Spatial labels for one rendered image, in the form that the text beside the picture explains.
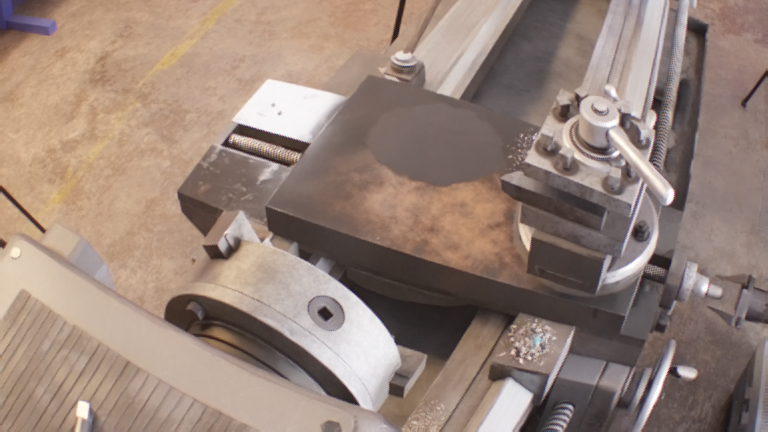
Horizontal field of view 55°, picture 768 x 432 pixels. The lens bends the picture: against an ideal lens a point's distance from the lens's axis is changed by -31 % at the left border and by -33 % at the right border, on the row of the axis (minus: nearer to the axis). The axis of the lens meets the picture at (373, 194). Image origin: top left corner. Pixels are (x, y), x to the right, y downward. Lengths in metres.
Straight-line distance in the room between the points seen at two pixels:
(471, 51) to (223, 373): 1.22
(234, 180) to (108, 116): 1.75
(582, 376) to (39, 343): 0.88
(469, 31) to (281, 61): 1.43
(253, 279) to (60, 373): 0.32
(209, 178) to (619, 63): 0.86
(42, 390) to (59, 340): 0.07
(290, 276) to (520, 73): 1.14
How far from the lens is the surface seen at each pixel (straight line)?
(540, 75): 2.01
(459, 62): 1.79
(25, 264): 0.85
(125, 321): 0.77
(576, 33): 2.18
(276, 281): 0.94
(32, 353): 0.77
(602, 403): 1.41
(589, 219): 1.19
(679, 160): 2.39
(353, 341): 0.94
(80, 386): 0.73
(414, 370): 1.01
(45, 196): 3.03
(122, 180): 2.95
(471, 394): 1.31
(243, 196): 1.52
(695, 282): 1.43
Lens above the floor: 1.91
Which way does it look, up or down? 44 degrees down
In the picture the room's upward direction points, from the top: 2 degrees counter-clockwise
